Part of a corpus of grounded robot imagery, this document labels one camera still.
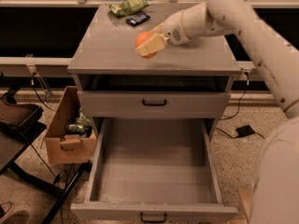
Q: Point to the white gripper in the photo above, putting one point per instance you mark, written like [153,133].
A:
[173,29]

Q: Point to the orange fruit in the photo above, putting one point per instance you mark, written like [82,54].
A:
[142,38]

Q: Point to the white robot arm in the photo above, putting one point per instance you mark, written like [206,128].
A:
[275,185]

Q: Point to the grey drawer cabinet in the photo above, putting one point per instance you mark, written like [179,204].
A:
[106,59]

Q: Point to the closed grey top drawer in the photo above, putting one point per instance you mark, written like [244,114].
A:
[153,105]

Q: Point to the open grey middle drawer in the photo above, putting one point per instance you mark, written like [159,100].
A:
[153,171]

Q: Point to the dark blue snack packet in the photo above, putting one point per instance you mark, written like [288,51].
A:
[138,18]

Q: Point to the green chip bag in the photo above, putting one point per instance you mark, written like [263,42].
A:
[128,7]

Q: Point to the green bag in box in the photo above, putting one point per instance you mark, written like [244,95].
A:
[82,119]

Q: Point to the metal can in box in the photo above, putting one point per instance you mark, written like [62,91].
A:
[75,128]

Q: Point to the black power adapter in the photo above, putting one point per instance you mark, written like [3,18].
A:
[245,131]

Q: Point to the cardboard box on left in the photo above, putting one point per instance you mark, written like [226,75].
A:
[62,146]

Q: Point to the cardboard box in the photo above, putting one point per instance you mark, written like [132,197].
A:
[245,196]
[62,146]

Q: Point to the dark brown tray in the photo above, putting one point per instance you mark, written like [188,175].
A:
[18,118]

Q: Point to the black table on left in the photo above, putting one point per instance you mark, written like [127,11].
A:
[42,193]

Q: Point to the cardboard box bottom right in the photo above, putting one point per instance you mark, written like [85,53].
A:
[245,196]

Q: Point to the shoe bottom left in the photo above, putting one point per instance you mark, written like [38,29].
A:
[6,209]

